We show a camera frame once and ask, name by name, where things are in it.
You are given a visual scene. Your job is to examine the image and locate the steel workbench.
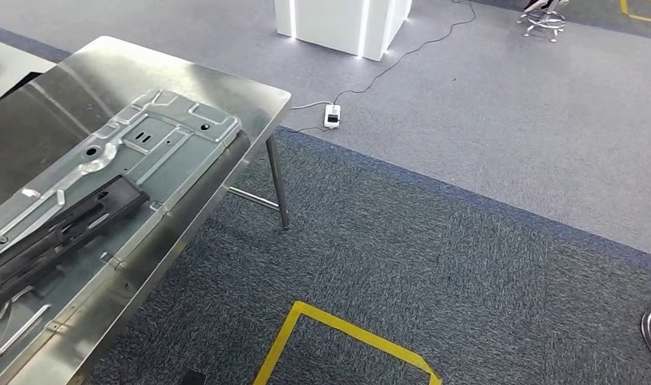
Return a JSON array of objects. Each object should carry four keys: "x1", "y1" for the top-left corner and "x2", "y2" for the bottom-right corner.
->
[{"x1": 0, "y1": 35, "x2": 293, "y2": 385}]

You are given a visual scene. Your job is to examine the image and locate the black power cable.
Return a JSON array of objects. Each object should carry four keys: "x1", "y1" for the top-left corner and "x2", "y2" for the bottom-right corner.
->
[{"x1": 293, "y1": 0, "x2": 478, "y2": 134}]

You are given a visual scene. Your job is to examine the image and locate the white table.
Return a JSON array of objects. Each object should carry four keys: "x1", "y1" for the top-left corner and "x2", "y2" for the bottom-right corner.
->
[{"x1": 0, "y1": 37, "x2": 55, "y2": 110}]

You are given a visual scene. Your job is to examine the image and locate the white floor socket box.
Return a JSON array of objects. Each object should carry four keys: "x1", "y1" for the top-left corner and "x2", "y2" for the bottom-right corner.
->
[{"x1": 323, "y1": 103, "x2": 342, "y2": 130}]

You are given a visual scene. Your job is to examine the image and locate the stamped sheet metal panel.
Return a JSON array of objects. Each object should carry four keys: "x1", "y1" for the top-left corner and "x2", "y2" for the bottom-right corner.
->
[{"x1": 0, "y1": 89, "x2": 243, "y2": 359}]

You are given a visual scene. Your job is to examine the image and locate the yellow floor tape square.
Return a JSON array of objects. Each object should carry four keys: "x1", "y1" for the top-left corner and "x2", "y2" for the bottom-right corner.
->
[{"x1": 253, "y1": 301, "x2": 443, "y2": 385}]

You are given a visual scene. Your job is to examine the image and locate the black plastic plate bracket part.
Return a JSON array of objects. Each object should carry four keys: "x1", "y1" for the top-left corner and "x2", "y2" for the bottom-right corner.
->
[{"x1": 0, "y1": 175, "x2": 150, "y2": 322}]

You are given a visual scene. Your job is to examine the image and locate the chrome stool base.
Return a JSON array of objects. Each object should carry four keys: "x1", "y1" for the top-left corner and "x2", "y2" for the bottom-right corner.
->
[{"x1": 516, "y1": 0, "x2": 570, "y2": 43}]

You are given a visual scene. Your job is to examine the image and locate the white power cable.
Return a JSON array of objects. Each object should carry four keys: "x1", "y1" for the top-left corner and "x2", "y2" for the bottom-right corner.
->
[{"x1": 290, "y1": 99, "x2": 334, "y2": 111}]

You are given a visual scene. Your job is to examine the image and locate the person's shoe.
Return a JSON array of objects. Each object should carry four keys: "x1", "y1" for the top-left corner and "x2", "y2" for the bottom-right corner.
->
[{"x1": 524, "y1": 0, "x2": 570, "y2": 13}]

